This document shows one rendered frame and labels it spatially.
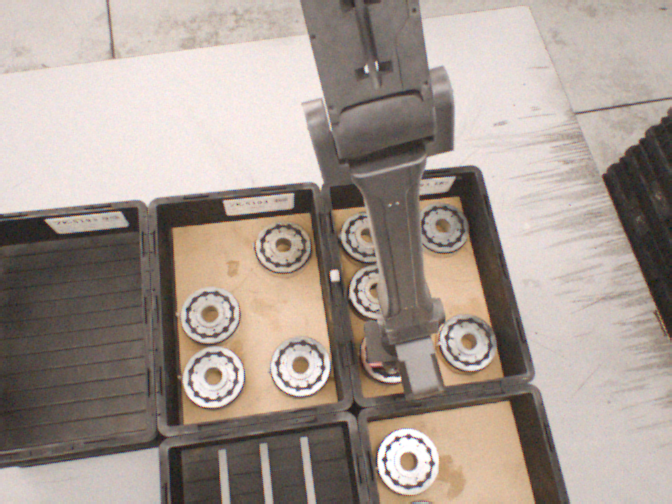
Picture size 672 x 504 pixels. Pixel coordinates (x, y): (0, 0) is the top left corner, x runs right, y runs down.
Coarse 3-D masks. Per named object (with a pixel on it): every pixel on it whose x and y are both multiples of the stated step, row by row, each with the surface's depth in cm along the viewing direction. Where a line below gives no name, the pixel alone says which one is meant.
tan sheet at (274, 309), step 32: (224, 224) 110; (256, 224) 110; (192, 256) 107; (224, 256) 108; (192, 288) 105; (224, 288) 105; (256, 288) 106; (288, 288) 106; (320, 288) 107; (256, 320) 104; (288, 320) 104; (320, 320) 104; (192, 352) 101; (256, 352) 102; (256, 384) 100; (192, 416) 97; (224, 416) 98
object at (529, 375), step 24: (456, 168) 106; (480, 192) 105; (336, 240) 99; (336, 264) 98; (504, 264) 100; (336, 288) 96; (504, 288) 99; (528, 360) 94; (360, 384) 91; (456, 384) 92; (480, 384) 94; (504, 384) 93
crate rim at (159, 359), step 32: (224, 192) 101; (256, 192) 102; (288, 192) 103; (320, 192) 102; (320, 224) 102; (160, 288) 94; (160, 320) 92; (160, 352) 91; (160, 384) 89; (160, 416) 87; (256, 416) 88; (288, 416) 89
